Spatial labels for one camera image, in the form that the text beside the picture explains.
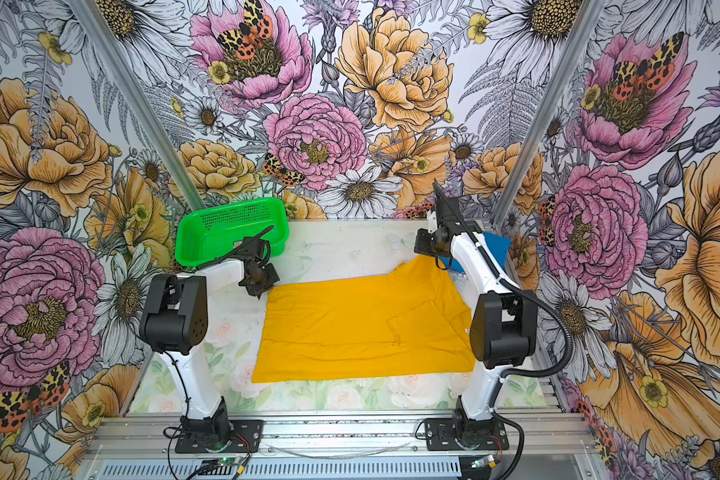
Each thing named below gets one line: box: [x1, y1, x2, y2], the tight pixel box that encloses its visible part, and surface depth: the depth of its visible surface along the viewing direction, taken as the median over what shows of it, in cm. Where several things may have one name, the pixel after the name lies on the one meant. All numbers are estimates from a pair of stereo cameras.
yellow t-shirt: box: [251, 254, 476, 382], surface depth 96 cm
